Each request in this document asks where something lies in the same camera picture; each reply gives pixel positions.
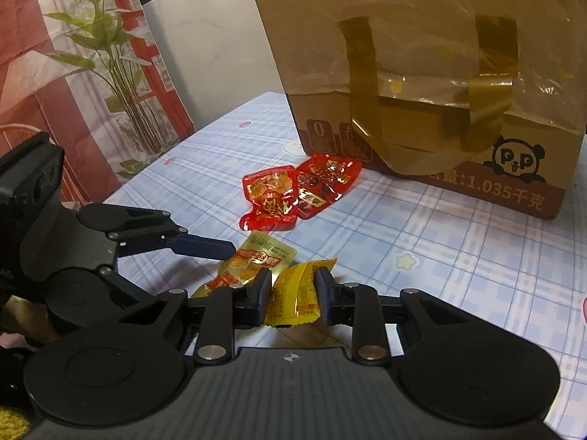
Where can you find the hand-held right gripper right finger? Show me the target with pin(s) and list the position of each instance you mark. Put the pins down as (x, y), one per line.
(323, 295)

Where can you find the plastic-lined cardboard box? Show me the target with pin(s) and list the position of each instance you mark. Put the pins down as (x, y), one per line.
(312, 32)

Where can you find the pale yellow orange snack packet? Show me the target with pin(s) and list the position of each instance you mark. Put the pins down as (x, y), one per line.
(257, 256)

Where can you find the yellow cloth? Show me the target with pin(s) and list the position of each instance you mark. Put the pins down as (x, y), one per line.
(13, 424)

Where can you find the red snack packet dark filling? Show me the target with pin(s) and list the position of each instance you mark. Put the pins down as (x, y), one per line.
(325, 178)

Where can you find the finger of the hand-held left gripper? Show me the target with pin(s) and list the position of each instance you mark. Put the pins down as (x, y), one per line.
(117, 288)
(206, 247)

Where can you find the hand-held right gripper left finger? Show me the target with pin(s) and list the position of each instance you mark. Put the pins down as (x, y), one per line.
(260, 298)

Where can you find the blue plaid tablecloth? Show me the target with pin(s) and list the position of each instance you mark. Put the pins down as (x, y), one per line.
(458, 261)

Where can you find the bamboo print curtain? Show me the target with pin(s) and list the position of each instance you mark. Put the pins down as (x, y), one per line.
(91, 78)

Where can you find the red snack packet orange filling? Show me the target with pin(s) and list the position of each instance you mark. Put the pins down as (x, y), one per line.
(270, 192)

